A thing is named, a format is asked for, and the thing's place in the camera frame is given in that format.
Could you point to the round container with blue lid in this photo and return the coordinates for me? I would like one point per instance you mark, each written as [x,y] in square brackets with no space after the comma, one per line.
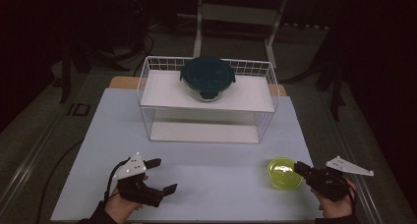
[206,73]

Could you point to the small container with green lid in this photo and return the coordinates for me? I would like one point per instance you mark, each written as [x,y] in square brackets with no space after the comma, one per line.
[282,176]

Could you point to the dark floor socket box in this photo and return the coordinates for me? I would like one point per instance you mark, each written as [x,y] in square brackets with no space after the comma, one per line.
[79,109]

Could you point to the person's right hand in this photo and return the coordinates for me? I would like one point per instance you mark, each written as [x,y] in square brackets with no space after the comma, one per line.
[337,209]

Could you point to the person's left hand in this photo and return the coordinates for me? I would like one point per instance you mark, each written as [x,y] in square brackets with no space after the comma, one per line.
[119,207]

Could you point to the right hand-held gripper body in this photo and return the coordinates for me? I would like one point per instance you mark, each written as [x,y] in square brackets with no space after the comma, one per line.
[327,183]

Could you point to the white metal stand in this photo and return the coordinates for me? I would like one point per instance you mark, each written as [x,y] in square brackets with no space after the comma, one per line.
[236,14]

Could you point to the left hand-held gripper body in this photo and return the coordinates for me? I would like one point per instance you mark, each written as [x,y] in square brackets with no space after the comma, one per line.
[134,184]

